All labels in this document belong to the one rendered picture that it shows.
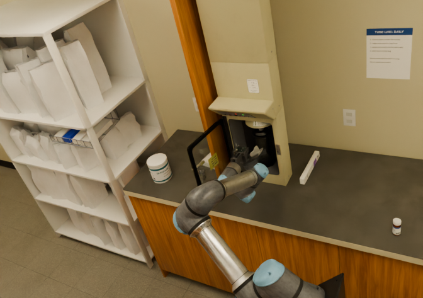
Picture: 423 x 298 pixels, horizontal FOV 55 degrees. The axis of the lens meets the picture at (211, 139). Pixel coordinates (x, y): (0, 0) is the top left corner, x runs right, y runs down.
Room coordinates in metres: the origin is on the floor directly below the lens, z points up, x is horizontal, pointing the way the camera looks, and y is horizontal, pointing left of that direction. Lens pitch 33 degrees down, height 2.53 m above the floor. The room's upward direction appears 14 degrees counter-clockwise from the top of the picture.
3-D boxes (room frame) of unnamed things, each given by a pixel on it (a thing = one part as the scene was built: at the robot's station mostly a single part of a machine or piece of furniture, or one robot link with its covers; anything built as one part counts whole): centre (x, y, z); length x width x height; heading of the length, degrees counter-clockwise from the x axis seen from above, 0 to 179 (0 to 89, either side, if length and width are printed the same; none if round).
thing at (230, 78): (1.96, -0.29, 1.33); 0.32 x 0.25 x 0.77; 54
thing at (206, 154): (1.83, 0.02, 1.19); 0.30 x 0.01 x 0.40; 134
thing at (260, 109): (1.81, -0.18, 1.46); 0.32 x 0.12 x 0.10; 54
